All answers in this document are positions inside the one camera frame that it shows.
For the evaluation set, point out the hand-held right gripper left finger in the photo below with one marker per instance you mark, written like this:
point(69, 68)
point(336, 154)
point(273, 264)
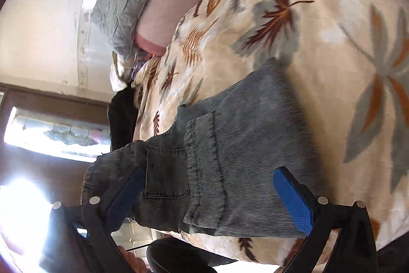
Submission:
point(123, 196)

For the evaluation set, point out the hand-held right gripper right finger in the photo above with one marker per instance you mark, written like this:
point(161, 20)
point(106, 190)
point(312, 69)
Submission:
point(295, 202)

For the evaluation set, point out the grey-blue denim pants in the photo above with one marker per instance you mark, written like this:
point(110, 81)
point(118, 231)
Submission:
point(230, 145)

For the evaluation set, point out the person's left hand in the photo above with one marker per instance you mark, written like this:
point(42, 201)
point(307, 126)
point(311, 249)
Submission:
point(135, 263)

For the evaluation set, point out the black garment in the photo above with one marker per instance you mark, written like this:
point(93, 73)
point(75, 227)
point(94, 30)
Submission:
point(123, 119)

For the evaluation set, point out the white cloth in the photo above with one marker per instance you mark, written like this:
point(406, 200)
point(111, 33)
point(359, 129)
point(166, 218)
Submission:
point(119, 71)

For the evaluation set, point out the purple patterned cloth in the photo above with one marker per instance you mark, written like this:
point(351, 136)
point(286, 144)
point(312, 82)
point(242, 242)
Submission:
point(140, 62)

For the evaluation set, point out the leaf print blanket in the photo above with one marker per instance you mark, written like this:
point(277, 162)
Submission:
point(319, 62)

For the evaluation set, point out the grey quilted pillow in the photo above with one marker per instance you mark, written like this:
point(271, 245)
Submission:
point(127, 4)

